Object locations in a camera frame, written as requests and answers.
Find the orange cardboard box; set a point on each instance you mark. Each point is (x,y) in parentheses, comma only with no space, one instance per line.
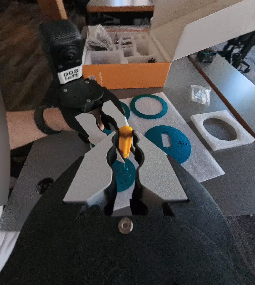
(123,75)

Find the white foam box insert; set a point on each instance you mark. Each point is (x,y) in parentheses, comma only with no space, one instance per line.
(105,57)

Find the person's left hand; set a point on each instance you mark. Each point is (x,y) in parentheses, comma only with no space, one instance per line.
(56,120)

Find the round black desk control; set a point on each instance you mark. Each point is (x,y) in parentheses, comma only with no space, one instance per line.
(45,185)

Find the large blue oval plate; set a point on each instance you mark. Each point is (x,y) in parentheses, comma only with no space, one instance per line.
(154,138)

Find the white foam sheet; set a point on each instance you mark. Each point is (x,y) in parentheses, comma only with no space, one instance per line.
(185,160)

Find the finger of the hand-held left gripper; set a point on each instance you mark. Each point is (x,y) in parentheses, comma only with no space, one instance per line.
(87,124)
(114,111)

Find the black office chair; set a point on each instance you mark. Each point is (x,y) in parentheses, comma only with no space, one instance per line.
(241,55)

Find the white foam frame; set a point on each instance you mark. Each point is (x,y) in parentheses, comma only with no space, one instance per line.
(198,121)

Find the dark box teal stripe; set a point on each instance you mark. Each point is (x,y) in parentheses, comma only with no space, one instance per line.
(205,55)

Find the crumpled clear plastic bag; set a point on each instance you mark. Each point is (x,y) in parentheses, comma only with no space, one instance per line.
(98,36)

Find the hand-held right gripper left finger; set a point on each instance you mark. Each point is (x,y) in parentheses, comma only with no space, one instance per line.
(89,178)

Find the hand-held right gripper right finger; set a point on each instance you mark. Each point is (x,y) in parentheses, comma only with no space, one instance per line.
(161,178)

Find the clear bag of screws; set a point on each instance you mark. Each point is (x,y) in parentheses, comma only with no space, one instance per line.
(199,94)

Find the black wristband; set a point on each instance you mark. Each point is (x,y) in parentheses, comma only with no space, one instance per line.
(38,121)

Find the adjacent grey desk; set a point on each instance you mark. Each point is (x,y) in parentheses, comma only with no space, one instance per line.
(234,80)

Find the background wooden desk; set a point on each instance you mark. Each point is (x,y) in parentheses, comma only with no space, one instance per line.
(118,9)

